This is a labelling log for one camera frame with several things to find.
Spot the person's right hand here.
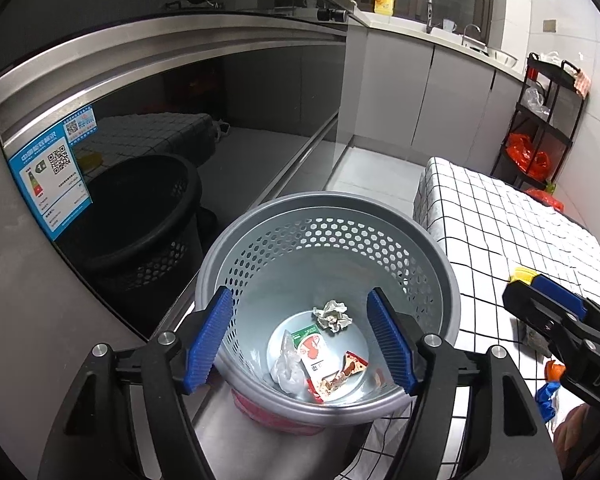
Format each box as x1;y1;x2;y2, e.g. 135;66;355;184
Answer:
554;404;596;471

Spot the red plastic stool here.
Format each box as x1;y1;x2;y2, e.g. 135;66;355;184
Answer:
230;390;326;436

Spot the red-and-brown snack wrapper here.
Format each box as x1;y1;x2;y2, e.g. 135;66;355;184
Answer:
316;351;370;393

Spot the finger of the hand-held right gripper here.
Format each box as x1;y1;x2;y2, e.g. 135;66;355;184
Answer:
530;274;600;361
502;280;600;413

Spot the small blue sticker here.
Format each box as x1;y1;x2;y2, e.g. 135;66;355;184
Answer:
62;105;97;141

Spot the grey kitchen cabinet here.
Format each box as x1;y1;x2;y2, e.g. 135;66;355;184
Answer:
337;10;526;176

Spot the blue rubber glove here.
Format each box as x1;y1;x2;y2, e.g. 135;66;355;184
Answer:
536;381;562;423

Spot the white paper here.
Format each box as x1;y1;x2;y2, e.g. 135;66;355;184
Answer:
311;300;354;334

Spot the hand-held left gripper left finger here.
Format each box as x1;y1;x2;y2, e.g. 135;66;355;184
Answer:
37;286;234;480

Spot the black shelf rack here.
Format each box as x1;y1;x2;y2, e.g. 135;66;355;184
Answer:
490;52;588;196

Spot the grey perforated waste basket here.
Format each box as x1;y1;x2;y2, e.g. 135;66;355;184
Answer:
195;191;462;431

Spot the clear plastic bag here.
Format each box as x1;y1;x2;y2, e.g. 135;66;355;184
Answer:
271;331;307;397
524;85;553;116

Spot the clear plastic bag on rack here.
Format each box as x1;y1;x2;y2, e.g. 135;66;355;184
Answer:
524;85;553;116

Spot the large blue energy label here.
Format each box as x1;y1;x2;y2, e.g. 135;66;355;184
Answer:
7;132;92;242

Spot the black glass built-in oven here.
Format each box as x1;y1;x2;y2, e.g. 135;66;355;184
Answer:
0;0;371;341

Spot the red-and-white drink carton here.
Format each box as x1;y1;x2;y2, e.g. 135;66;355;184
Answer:
289;324;333;405

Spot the red plastic bag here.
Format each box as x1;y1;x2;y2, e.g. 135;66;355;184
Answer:
525;187;566;212
506;133;551;178

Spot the metal bowl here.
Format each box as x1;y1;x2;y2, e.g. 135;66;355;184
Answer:
487;49;518;68

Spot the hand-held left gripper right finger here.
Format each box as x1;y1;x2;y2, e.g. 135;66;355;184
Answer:
366;287;563;480

